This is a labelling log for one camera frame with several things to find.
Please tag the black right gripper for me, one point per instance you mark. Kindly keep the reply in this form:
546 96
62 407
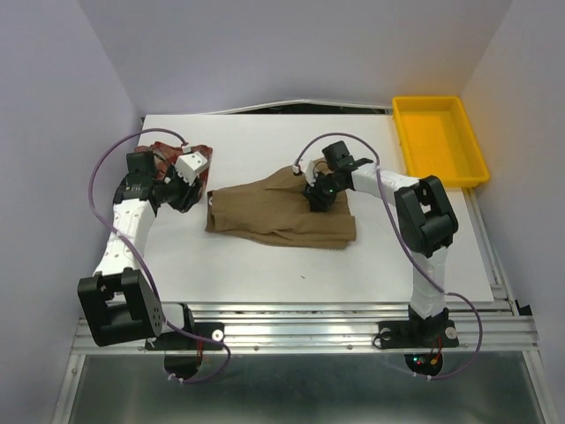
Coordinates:
319 202

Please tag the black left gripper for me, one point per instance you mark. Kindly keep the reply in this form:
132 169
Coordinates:
189 197

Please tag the red plaid skirt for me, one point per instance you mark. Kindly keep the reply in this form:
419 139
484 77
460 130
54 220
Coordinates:
165 156

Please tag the tan skirt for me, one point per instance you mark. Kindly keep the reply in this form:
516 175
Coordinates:
273 211

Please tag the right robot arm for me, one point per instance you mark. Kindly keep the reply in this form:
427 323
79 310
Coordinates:
424 223

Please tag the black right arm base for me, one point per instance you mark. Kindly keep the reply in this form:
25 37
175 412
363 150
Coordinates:
415 334

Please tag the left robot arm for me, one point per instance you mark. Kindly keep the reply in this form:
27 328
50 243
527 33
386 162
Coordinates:
118 301

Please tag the yellow plastic bin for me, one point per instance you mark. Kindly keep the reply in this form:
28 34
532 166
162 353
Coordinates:
436 138

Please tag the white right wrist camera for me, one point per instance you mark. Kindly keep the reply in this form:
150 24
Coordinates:
308 171

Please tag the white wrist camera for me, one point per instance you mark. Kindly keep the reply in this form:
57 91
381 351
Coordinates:
308 171
190 164

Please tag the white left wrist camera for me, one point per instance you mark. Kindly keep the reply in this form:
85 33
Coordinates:
190 164

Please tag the aluminium rail frame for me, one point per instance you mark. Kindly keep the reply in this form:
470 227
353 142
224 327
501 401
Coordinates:
348 328

